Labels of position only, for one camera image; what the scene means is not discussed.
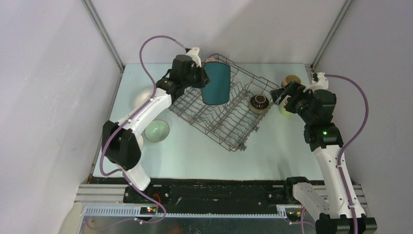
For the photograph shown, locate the brown patterned bowl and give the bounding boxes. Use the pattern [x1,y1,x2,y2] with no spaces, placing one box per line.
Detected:
[248,94,270,115]

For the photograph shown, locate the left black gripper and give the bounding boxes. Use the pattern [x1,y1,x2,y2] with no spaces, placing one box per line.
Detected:
[182,62,211,89]

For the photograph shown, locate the white ceramic plate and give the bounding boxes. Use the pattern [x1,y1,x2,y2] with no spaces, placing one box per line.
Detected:
[130,87,153,110]

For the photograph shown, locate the pink ceramic mug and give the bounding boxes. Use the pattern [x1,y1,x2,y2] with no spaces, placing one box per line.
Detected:
[205,57,218,63]

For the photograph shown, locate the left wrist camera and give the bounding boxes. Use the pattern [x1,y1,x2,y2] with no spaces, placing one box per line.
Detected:
[186,47,202,67]

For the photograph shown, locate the grey wire dish rack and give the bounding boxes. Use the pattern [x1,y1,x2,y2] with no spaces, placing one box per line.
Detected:
[169,54,279,152]

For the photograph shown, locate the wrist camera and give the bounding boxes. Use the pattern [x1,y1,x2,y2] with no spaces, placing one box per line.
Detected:
[186,47,202,67]
[308,72,329,92]

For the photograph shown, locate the teal square plate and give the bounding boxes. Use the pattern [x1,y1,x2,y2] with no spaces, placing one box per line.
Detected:
[202,61,231,105]

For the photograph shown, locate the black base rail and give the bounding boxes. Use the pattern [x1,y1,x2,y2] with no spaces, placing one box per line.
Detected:
[89,175,356,215]

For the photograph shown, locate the small white bowl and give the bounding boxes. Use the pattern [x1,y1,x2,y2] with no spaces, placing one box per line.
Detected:
[137,135,144,150]

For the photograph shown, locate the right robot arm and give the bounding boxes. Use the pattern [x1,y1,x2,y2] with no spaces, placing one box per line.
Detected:
[270,81,377,234]

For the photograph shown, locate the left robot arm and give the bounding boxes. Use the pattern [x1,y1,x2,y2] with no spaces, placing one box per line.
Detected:
[101,51,210,203]

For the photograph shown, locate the light green ceramic mug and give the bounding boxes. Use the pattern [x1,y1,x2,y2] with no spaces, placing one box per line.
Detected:
[279,98,293,117]

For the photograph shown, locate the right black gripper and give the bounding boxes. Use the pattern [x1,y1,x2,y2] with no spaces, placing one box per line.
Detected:
[270,80,315,124]

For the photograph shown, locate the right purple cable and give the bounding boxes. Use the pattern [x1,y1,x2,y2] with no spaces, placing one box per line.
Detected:
[288,74,369,234]

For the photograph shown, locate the green glazed bowl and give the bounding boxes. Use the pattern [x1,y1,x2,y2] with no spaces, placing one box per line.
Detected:
[144,119,170,143]

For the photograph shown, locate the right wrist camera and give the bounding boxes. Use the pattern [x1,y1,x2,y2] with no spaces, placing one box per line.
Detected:
[308,72,329,92]

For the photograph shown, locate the tan ceramic mug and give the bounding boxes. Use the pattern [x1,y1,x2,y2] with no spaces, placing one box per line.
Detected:
[281,75,301,88]

